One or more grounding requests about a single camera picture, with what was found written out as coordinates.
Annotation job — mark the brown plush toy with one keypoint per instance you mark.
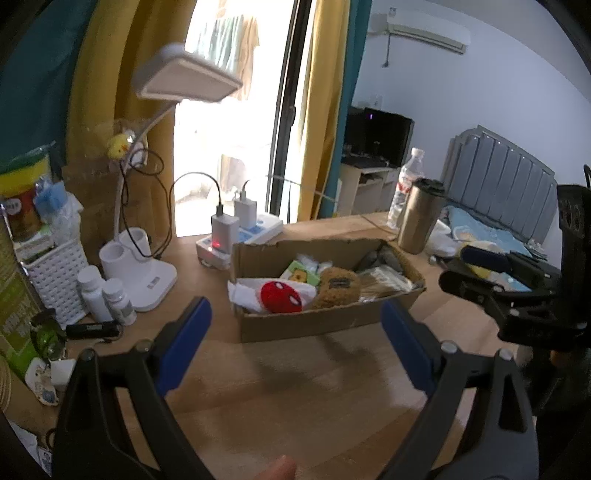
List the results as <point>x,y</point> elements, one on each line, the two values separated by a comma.
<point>337,286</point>

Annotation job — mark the grey padded headboard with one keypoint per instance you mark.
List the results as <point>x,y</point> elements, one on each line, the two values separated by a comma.
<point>503,184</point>

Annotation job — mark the yellow plastic bag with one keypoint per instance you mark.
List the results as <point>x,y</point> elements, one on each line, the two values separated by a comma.
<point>478,272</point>

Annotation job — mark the white power strip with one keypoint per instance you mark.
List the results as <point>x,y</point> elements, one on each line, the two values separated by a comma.
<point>263,228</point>

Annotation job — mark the white woven plastic basket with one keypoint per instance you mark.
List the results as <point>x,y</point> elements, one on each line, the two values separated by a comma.
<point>55,281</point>

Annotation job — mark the red plush toy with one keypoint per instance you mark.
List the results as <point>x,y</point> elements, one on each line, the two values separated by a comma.
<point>279,295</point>

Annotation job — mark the jar with yellow lid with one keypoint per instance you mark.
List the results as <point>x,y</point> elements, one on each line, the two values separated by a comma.
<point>21,207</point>

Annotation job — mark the wide teal curtain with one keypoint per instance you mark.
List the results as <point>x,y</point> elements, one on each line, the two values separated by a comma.
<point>37,69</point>

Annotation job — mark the white plug adapter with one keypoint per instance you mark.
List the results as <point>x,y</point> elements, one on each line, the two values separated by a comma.
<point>62,371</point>

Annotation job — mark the narrow teal curtain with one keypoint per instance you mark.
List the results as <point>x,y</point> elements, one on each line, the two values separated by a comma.
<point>353,69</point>

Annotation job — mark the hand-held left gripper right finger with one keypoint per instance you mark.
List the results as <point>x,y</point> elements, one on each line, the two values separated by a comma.
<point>406,346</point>

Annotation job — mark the white cabinet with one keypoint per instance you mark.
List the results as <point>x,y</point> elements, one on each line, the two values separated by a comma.
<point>355,189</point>

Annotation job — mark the brown cardboard box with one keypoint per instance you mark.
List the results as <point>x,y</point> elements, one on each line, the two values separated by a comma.
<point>323,323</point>

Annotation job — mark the brown paper bag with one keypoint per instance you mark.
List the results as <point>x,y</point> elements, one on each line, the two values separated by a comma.
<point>92,207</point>

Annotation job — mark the green wrapped paper cup pack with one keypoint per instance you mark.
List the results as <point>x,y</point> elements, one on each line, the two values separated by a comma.
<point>16,314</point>

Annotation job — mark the dark green glass object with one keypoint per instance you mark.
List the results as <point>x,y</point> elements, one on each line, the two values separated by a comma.
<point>46,337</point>

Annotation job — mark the white container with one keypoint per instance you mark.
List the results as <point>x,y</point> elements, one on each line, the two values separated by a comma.
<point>438,240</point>

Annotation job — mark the tall white pill bottle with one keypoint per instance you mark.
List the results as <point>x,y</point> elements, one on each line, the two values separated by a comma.
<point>94,295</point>

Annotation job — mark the blue mask pack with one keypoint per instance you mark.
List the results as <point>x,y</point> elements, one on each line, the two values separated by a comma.
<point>48,198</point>

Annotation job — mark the white desk lamp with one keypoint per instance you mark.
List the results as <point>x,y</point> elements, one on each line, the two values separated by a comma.
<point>138,281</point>

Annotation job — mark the clear water bottle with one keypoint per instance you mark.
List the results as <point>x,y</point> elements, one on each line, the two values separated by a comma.
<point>406,180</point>

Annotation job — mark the black sliding door frame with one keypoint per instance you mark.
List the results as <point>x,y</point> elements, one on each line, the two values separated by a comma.
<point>291,92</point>

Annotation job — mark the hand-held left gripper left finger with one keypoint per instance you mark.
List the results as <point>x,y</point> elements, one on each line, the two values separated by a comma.
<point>184,346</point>

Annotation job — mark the person's left hand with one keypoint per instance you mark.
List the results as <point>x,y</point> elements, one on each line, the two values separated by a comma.
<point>281,470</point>

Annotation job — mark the steel tumbler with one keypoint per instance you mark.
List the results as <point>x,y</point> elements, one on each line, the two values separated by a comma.
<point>418,221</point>

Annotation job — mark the white pouch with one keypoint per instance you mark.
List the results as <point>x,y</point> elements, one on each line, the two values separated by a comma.
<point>30,445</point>

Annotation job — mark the hanging clothes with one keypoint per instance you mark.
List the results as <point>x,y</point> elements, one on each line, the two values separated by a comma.
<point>221,50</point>

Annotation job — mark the green white carton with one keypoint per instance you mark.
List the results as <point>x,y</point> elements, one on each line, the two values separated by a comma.
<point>37,247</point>

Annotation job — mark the light blue bedding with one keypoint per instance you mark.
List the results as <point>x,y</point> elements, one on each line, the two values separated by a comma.
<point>489,235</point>

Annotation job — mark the yellow duck toy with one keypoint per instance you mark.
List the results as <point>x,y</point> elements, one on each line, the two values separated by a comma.
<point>120,145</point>

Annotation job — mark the clear cotton swab pack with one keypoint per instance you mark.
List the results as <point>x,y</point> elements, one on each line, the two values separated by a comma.
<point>385,284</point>

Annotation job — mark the white towel cloth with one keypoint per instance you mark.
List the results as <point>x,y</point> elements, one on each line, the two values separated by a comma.
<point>244,295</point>

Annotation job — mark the short white pill bottle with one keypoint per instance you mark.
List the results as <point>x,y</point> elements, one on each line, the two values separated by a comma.
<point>120,302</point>

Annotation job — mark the black stick device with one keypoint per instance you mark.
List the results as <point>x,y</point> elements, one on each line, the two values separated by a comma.
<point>92,330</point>

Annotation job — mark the white air conditioner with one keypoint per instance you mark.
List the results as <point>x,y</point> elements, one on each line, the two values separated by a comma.
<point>425,30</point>

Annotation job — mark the white charger with black plug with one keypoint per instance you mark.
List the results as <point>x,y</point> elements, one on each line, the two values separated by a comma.
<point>225,233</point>

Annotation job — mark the crumpled white plastic bag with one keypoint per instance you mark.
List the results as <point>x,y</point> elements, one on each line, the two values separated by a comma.
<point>64,217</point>

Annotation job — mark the narrow yellow curtain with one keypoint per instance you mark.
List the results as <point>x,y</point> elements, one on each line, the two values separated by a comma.
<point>323,92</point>

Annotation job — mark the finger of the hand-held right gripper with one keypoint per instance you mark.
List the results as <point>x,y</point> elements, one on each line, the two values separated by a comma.
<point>485,259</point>
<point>466,284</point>

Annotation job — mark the black television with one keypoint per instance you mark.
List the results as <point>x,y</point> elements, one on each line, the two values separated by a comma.
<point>378,136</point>

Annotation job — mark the wide yellow curtain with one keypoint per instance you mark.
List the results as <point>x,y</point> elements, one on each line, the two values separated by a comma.
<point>115,55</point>

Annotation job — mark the duck print tissue pack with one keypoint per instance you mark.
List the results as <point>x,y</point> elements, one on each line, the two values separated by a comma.
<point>301,276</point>

